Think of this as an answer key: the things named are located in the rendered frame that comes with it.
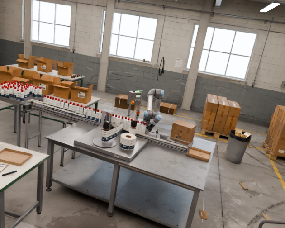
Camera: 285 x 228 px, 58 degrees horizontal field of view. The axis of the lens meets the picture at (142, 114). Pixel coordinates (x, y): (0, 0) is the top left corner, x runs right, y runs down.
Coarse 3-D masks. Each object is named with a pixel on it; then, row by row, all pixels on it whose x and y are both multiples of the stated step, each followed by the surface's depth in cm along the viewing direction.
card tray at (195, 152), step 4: (192, 148) 370; (196, 148) 368; (188, 152) 357; (192, 152) 359; (196, 152) 361; (200, 152) 363; (204, 152) 365; (208, 152) 363; (192, 156) 346; (196, 156) 344; (200, 156) 352; (204, 156) 354; (208, 156) 356; (204, 160) 341; (208, 160) 339
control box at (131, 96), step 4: (128, 92) 375; (132, 92) 370; (136, 92) 374; (140, 92) 378; (128, 96) 376; (132, 96) 370; (140, 96) 379; (128, 100) 377; (132, 100) 373; (132, 104) 375; (136, 104) 380
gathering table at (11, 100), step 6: (0, 96) 434; (30, 96) 473; (42, 96) 481; (6, 102) 432; (12, 102) 427; (18, 102) 423; (24, 102) 437; (18, 108) 430; (18, 114) 433; (18, 120) 436; (18, 126) 440; (18, 132) 443; (18, 138) 446; (18, 144) 450
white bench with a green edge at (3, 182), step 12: (0, 144) 304; (36, 156) 292; (48, 156) 297; (12, 168) 262; (24, 168) 265; (0, 180) 240; (12, 180) 243; (0, 192) 236; (0, 204) 239; (36, 204) 304; (0, 216) 243; (12, 216) 285; (24, 216) 285
